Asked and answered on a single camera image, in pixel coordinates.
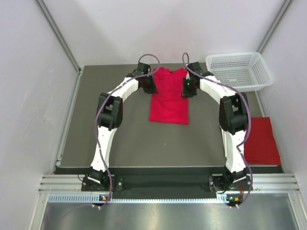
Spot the bright pink-red t shirt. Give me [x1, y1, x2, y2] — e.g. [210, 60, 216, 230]
[149, 67, 189, 125]

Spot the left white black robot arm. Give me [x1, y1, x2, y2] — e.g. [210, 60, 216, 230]
[89, 62, 158, 190]

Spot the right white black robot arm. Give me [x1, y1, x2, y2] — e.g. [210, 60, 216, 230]
[182, 62, 249, 190]

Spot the white plastic basket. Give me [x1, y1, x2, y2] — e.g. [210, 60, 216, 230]
[205, 52, 274, 92]

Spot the folded dark red t shirt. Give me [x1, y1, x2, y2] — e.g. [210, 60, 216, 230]
[244, 117, 281, 165]

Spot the left aluminium corner post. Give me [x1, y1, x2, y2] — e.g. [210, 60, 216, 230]
[33, 0, 83, 74]

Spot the aluminium corner post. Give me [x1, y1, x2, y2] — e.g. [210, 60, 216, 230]
[257, 0, 294, 54]
[33, 0, 83, 74]

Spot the grey slotted cable duct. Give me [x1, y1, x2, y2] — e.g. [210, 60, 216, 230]
[47, 193, 245, 204]

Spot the right aluminium corner post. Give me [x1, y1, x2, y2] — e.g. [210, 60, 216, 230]
[257, 0, 294, 54]

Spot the aluminium front rail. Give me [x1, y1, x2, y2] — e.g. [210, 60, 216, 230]
[38, 173, 300, 193]

